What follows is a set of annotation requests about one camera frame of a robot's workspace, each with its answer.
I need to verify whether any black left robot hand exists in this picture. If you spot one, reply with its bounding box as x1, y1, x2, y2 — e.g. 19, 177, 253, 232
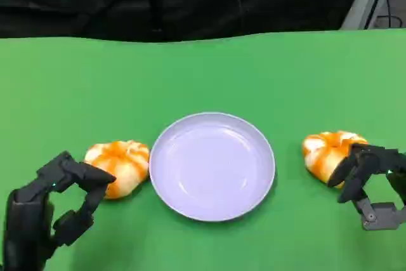
2, 150, 117, 271

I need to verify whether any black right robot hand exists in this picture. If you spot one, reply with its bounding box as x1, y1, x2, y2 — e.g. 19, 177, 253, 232
327, 142, 406, 231

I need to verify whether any orange and white bread roll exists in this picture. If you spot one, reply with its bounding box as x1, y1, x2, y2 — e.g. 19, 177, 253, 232
302, 130, 369, 189
84, 140, 150, 201

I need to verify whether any lilac round plate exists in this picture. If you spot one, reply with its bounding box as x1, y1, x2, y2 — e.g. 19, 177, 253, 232
148, 112, 276, 223

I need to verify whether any green table cloth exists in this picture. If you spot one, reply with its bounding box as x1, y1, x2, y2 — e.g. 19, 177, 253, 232
0, 27, 406, 271

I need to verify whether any black backdrop curtain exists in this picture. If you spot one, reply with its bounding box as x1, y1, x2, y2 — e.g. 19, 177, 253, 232
0, 0, 370, 43

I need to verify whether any black floor cable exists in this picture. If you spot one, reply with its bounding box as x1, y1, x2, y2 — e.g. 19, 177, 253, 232
376, 0, 403, 28

